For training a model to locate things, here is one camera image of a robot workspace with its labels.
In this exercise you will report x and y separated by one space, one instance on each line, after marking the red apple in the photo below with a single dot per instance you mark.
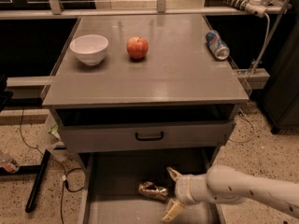
137 47

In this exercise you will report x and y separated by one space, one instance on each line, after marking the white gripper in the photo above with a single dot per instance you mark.
183 188

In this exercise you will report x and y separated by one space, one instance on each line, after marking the grey drawer cabinet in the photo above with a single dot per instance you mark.
178 79

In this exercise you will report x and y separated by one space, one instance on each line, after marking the grey metal rail beam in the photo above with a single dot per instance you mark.
75 13

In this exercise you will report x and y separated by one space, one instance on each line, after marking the white striped handheld device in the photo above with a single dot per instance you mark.
246 6

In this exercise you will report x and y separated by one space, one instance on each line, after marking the white ceramic bowl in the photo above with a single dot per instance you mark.
90 49

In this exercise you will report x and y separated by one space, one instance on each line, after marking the black metal floor bar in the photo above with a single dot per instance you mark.
41 170

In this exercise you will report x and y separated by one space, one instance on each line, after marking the clear plastic bag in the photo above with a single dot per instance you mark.
51 140

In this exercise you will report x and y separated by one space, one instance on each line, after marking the blue and silver soda can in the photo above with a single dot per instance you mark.
217 46

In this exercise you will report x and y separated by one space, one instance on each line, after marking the crushed orange soda can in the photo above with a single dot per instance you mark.
150 190

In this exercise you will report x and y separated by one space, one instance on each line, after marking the grey top drawer black handle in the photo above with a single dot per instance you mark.
141 136

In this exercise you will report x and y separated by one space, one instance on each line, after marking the open grey middle drawer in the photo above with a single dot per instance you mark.
110 194

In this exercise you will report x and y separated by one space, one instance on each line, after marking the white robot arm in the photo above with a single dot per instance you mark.
224 184

